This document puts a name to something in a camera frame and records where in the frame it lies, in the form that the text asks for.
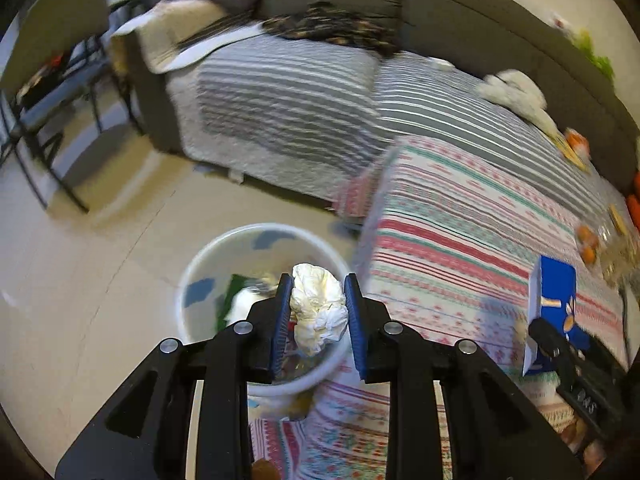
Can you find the grey chair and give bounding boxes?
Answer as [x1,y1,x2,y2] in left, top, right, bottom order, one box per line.
[0,0,132,212]

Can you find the green plush toy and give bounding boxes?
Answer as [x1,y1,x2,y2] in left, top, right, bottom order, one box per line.
[575,30,614,77]

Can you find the grey striped blanket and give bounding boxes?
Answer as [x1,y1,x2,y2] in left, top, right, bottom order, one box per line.
[167,35,626,223]

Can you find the white tissue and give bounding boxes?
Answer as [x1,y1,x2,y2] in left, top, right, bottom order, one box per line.
[290,263,350,357]

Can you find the beige blanket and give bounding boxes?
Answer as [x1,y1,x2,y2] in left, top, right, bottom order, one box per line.
[110,0,267,75]

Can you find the orange carrot plush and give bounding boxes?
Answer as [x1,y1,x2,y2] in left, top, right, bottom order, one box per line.
[626,172,640,227]

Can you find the patterned tablecloth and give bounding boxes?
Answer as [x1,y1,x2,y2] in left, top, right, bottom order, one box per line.
[249,135,632,480]

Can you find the grey sofa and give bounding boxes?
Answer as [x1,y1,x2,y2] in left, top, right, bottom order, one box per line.
[125,0,640,196]

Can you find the orange furry cloth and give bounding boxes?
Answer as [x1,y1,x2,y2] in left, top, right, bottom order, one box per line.
[559,410,607,467]

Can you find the blue carton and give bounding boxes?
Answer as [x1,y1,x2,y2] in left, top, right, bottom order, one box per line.
[522,255,590,377]

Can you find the yellow book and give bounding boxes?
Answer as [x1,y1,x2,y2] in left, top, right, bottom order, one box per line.
[554,135,592,170]

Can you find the clear snack bag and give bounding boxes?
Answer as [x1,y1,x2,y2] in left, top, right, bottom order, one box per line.
[575,205,621,273]

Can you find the small white plush toy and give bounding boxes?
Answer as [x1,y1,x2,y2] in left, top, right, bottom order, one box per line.
[547,10,576,37]

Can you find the orange and white snack bag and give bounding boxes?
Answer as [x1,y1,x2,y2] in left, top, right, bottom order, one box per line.
[565,129,592,159]

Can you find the dark plaid cloth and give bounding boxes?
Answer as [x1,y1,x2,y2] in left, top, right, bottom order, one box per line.
[262,2,402,57]

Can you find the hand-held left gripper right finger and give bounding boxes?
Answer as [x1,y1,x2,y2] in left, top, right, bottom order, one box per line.
[344,273,586,480]

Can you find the plastic jar of seeds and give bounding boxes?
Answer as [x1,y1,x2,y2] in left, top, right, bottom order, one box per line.
[600,205,640,288]

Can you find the white bin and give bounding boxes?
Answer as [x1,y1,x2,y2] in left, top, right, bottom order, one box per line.
[176,223,354,397]

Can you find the white bottle with green label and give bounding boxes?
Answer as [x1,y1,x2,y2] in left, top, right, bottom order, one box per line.
[216,273,273,332]

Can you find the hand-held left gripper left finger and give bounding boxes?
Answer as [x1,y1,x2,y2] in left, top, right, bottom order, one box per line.
[55,273,294,480]

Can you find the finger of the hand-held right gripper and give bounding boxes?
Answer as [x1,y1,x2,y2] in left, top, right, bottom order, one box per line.
[528,317,577,392]

